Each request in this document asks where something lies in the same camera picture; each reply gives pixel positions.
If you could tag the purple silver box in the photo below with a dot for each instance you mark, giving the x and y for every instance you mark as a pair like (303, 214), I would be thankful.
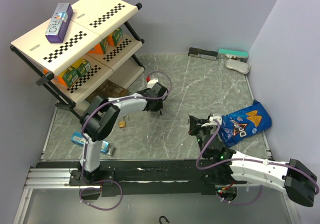
(59, 23)

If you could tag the grey oval case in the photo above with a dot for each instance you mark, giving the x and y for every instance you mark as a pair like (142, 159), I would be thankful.
(239, 66)

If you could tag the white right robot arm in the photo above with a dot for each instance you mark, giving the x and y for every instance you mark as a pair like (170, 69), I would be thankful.
(292, 178)

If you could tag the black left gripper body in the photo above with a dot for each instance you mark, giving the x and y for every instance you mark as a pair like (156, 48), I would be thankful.
(159, 105)

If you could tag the black hook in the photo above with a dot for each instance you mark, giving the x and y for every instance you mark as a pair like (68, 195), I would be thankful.
(163, 218)

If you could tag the blue Doritos chip bag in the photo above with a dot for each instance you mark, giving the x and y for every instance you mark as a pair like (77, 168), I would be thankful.
(244, 123)

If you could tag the black rectangular box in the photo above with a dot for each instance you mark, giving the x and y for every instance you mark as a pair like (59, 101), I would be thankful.
(202, 54)

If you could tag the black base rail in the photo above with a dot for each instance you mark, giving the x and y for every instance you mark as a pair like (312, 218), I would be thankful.
(132, 177)

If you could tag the brown foil pouch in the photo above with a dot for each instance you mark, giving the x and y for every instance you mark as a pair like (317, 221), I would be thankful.
(108, 89)

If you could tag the white checkered shelf rack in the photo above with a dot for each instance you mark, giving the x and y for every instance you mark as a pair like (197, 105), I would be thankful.
(92, 21)

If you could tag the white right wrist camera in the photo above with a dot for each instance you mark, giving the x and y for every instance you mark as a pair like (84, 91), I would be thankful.
(213, 120)

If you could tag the teal white box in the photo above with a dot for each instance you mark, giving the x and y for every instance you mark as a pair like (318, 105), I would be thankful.
(233, 54)

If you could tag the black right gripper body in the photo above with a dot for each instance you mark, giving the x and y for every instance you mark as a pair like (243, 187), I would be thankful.
(204, 131)

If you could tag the blue toothpaste box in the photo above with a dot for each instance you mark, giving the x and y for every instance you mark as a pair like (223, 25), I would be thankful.
(106, 147)

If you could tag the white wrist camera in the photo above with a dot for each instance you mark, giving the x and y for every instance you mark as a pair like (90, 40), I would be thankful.
(213, 120)
(151, 81)

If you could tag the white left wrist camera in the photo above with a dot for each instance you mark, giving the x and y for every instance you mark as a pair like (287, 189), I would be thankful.
(151, 81)

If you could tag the brass padlock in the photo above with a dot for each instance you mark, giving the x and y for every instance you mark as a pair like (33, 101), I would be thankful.
(122, 124)

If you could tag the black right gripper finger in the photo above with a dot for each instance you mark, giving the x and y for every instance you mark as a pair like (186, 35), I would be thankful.
(193, 129)
(196, 122)

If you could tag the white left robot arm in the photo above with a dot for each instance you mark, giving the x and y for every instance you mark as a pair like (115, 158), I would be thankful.
(99, 118)

